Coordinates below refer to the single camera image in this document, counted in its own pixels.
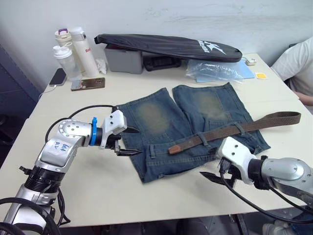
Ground brown braided belt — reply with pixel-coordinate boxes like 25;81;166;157
167;111;302;156

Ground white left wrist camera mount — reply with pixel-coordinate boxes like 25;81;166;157
99;110;128;150

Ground thick black body cable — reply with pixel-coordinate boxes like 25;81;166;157
0;196;72;235

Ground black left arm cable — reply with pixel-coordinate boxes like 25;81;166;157
45;104;115;145

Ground light blue paper folder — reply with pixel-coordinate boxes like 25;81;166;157
195;59;256;83

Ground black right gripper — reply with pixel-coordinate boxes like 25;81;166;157
200;158;242;189

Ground person in white shirt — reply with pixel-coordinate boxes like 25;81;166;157
270;36;313;96

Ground black racket bag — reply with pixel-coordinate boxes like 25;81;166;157
94;33;244;64

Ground grey plastic box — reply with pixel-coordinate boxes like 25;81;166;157
104;45;144;75

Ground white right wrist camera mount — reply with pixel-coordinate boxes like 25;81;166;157
216;136;258;185

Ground blue wrist clamp ring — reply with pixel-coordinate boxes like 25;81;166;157
89;117;99;147

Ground white charging cable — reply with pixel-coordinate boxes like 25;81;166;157
37;84;58;101

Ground beige tumbler purple handle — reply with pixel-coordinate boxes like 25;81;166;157
54;28;73;47

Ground white thermos bottle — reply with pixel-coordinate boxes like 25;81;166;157
68;26;100;77

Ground blue denim shorts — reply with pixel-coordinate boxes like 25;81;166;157
114;82;271;184

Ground clear plastic bag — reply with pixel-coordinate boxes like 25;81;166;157
184;60;245;84

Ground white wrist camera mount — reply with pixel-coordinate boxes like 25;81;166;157
216;136;258;185
99;110;128;150

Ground black flat case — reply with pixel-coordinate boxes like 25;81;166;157
143;55;182;72

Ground gold reflective phone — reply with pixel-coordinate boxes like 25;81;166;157
70;77;106;92

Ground black smartphone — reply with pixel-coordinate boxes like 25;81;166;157
48;68;67;87

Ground clear shaker bottle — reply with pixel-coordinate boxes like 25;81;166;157
52;42;83;82

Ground crumpled white tissue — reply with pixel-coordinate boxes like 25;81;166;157
95;58;109;75

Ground white shoe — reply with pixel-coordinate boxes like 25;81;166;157
262;219;292;235

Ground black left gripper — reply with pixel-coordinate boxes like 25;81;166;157
106;126;143;157

